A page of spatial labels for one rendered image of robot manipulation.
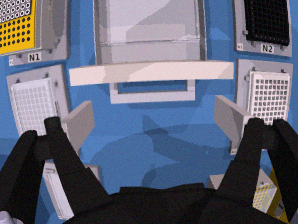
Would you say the yellow open-top bin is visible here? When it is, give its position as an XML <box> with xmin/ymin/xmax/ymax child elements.
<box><xmin>266</xmin><ymin>166</ymin><xmax>289</xmax><ymax>224</ymax></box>

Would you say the blue box with label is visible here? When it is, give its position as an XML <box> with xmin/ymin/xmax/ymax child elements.
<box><xmin>0</xmin><ymin>154</ymin><xmax>50</xmax><ymax>224</ymax></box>

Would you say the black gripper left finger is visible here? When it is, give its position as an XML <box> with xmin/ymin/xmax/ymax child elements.
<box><xmin>0</xmin><ymin>101</ymin><xmax>136</xmax><ymax>224</ymax></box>

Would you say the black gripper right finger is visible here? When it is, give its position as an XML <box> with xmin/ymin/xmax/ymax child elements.
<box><xmin>198</xmin><ymin>95</ymin><xmax>298</xmax><ymax>224</ymax></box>

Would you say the blue bench mat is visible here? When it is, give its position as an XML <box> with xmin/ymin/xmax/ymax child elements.
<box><xmin>0</xmin><ymin>0</ymin><xmax>298</xmax><ymax>194</ymax></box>

